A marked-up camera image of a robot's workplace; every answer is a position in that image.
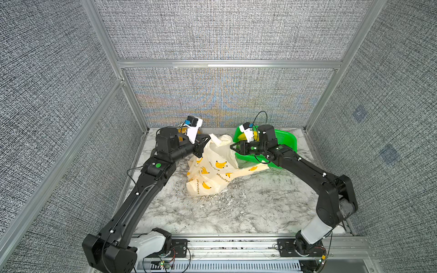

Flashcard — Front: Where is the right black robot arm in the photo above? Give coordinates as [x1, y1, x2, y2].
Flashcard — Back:
[230, 125, 358, 257]

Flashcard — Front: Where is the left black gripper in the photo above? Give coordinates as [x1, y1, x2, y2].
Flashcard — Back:
[170, 134, 211, 164]

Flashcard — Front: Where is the banana print plastic bag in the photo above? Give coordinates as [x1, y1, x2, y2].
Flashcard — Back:
[186, 134, 269, 196]

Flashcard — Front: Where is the patterned bowl with yellow food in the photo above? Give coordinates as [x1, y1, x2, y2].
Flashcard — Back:
[176, 123, 191, 134]

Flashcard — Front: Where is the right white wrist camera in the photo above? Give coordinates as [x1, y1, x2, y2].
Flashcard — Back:
[239, 122, 254, 143]

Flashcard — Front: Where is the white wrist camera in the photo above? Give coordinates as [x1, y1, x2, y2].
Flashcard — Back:
[184, 116, 203, 144]
[239, 122, 254, 143]

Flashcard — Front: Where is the green plastic basket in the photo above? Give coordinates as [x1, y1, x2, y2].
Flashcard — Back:
[235, 125, 302, 171]

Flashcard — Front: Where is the aluminium front rail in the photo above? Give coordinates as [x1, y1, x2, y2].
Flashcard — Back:
[130, 230, 382, 273]

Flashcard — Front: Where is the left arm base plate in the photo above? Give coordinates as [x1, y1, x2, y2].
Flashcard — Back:
[148, 239, 188, 259]

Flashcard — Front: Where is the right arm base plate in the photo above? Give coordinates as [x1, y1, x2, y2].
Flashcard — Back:
[277, 238, 327, 258]

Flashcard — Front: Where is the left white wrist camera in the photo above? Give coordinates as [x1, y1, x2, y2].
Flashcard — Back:
[184, 116, 203, 144]

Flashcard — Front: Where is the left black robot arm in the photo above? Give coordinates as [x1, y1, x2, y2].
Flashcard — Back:
[82, 127, 211, 273]

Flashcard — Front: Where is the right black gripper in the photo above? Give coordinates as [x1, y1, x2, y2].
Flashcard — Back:
[229, 139, 269, 157]

